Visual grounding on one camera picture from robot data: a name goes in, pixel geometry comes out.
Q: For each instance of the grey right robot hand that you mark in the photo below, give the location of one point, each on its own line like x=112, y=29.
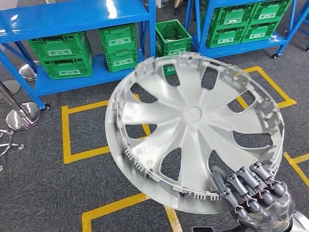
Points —
x=265, y=205

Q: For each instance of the grey plastic wheel hubcap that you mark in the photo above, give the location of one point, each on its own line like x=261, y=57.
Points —
x=193, y=121

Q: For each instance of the blue metal shelf rack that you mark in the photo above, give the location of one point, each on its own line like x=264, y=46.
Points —
x=241, y=52
x=72, y=16

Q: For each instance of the green plastic crate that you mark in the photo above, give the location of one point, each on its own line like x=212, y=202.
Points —
x=169, y=70
x=227, y=36
x=270, y=11
x=261, y=32
x=60, y=44
x=118, y=38
x=231, y=16
x=67, y=69
x=121, y=60

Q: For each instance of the black stool chrome base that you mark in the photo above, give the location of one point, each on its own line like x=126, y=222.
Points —
x=21, y=147

